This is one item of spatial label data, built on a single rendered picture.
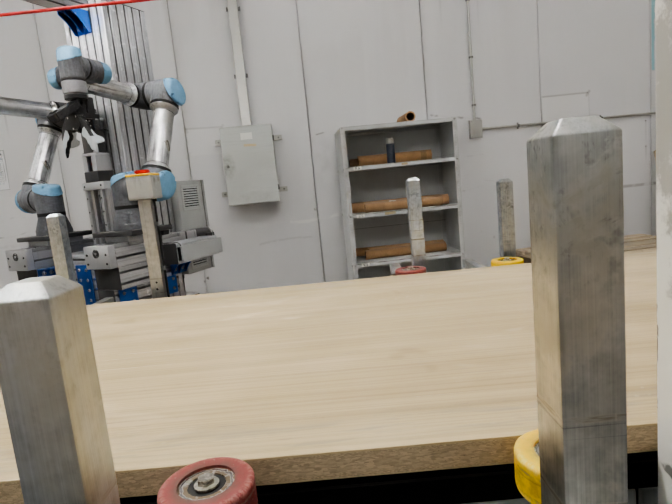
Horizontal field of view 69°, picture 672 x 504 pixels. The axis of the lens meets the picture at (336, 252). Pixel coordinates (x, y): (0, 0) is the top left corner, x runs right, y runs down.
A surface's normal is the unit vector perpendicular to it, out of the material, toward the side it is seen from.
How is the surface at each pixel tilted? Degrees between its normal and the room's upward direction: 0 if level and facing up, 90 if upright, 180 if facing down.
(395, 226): 90
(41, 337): 90
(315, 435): 0
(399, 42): 90
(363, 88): 90
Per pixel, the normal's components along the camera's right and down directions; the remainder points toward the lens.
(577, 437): 0.00, 0.14
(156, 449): -0.10, -0.99
